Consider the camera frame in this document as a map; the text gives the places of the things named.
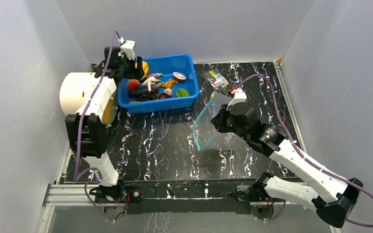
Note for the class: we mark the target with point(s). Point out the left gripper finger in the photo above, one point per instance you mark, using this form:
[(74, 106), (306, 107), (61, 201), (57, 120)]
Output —
[(139, 64), (139, 75)]

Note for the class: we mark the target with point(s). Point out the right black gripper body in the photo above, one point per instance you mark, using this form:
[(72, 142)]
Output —
[(221, 119)]

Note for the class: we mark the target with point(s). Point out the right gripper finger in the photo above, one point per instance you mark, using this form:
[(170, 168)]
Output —
[(220, 123), (224, 112)]

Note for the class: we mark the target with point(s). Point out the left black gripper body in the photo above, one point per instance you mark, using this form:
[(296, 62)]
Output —
[(128, 68)]

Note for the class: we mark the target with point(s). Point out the yellow bell pepper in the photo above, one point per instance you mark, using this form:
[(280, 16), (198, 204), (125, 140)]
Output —
[(145, 68)]

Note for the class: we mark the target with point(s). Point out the clear zip top bag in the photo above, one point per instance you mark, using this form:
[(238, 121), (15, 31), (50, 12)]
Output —
[(204, 134)]

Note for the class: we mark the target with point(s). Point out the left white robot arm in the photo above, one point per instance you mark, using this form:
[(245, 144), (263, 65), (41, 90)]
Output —
[(86, 127)]

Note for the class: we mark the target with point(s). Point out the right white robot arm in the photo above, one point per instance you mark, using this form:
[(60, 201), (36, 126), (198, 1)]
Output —
[(331, 199)]

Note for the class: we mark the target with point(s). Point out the orange peach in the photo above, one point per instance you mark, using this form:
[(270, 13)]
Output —
[(132, 84)]

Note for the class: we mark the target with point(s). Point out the white garlic mushroom toy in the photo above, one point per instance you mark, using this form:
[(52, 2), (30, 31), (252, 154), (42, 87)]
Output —
[(149, 82)]

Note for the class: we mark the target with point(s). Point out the purple eggplant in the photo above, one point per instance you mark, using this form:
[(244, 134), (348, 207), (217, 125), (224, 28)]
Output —
[(144, 90)]

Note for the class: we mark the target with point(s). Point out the black grape bunch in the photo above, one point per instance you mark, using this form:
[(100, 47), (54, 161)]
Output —
[(147, 96)]

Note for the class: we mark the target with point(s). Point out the orange starfish cookie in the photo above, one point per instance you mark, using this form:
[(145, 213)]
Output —
[(169, 83)]

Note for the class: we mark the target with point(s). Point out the small beige mushroom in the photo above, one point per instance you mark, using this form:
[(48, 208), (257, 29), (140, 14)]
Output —
[(168, 91)]

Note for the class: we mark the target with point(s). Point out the pack of coloured markers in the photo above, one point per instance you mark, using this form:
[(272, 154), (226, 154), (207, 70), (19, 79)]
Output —
[(215, 79)]

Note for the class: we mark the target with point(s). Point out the round white brown slice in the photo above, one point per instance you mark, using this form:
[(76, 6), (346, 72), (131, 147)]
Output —
[(179, 77)]

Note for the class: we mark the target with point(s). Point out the green leaf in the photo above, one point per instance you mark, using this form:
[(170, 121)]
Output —
[(181, 92)]

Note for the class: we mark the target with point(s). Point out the blue plastic bin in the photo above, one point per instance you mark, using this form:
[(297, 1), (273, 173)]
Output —
[(178, 67)]

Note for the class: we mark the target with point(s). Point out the white cylinder container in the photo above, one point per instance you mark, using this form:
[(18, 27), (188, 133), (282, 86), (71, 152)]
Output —
[(80, 87)]

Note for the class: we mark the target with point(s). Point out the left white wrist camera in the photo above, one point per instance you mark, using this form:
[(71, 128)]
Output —
[(128, 47)]

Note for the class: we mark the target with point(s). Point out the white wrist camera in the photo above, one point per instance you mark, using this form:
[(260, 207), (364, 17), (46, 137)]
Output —
[(238, 96), (128, 47)]

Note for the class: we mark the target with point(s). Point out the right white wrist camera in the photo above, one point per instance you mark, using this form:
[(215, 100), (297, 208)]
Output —
[(238, 96)]

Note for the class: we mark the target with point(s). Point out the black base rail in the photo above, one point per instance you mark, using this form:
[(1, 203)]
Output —
[(196, 196)]

